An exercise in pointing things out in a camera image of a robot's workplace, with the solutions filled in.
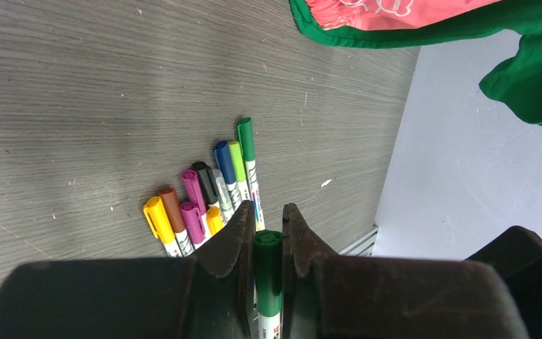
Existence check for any pink patterned jacket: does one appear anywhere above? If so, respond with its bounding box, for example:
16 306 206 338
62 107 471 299
306 0 498 31

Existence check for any green garment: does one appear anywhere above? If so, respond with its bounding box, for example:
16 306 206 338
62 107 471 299
290 0 542 126

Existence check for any short yellow cap marker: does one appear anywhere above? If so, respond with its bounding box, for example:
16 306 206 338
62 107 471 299
206 206 224 237

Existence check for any black cap marker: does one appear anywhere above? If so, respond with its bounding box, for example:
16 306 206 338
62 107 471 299
191 161 220 208

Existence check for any brown cap marker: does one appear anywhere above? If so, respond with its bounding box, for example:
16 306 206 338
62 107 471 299
157 187 194 256

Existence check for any magenta cap marker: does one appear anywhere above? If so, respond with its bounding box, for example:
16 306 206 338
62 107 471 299
180 202 206 249
181 169 211 238

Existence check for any blue cap marker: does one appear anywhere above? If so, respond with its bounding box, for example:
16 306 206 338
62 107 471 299
212 141 242 209

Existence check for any upper magenta cap marker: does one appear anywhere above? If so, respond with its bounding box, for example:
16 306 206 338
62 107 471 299
181 169 211 238

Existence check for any yellow clip cap marker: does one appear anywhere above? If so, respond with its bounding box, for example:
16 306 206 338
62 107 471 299
143 196 183 258

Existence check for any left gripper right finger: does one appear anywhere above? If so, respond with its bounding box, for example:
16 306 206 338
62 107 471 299
282 203 529 338

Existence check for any lower magenta cap marker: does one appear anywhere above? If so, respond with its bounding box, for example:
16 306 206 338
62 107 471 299
180 202 206 249

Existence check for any clear cap marker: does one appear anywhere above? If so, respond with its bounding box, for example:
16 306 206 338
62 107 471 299
212 169 234 224

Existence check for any lime cap marker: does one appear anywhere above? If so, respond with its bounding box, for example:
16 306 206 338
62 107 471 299
229 141 251 201

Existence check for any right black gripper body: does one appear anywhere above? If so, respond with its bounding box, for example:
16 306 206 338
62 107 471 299
469 226 542 338

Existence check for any green clip cap marker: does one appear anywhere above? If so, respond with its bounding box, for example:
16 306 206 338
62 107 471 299
253 230 283 338

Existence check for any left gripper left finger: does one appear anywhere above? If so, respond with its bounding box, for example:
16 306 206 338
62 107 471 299
0 201 255 338

